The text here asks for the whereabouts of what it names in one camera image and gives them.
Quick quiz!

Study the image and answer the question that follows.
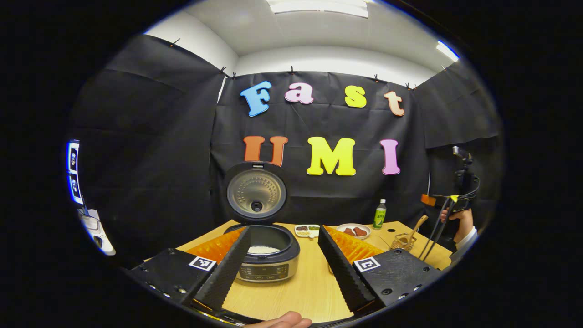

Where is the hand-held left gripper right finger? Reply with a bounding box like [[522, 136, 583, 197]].
[[318, 225, 445, 316]]

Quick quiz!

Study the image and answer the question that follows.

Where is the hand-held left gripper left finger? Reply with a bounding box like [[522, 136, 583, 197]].
[[123, 226, 252, 313]]

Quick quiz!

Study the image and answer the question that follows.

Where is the dark-lidded silver rice cooker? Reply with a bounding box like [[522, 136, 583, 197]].
[[222, 161, 301, 284]]

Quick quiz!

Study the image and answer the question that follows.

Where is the white round plate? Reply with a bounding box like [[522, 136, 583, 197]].
[[336, 223, 371, 240]]

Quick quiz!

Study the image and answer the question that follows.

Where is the green drink bottle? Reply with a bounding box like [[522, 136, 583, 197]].
[[373, 199, 387, 230]]

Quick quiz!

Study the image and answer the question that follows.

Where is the white divided bean dish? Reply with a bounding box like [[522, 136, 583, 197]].
[[294, 224, 321, 239]]

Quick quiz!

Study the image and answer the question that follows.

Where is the white side desk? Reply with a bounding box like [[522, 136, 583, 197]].
[[77, 207, 117, 256]]

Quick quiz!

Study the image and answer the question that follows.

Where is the black backdrop cloth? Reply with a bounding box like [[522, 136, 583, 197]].
[[68, 34, 504, 267]]

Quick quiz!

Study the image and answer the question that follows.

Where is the ceiling light panel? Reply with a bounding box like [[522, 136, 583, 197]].
[[266, 0, 369, 19], [435, 40, 460, 62]]

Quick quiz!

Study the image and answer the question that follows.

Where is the computer monitor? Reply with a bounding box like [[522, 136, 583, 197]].
[[67, 140, 85, 205]]

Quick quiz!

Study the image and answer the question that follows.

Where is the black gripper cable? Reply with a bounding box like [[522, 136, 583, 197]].
[[418, 200, 456, 262]]

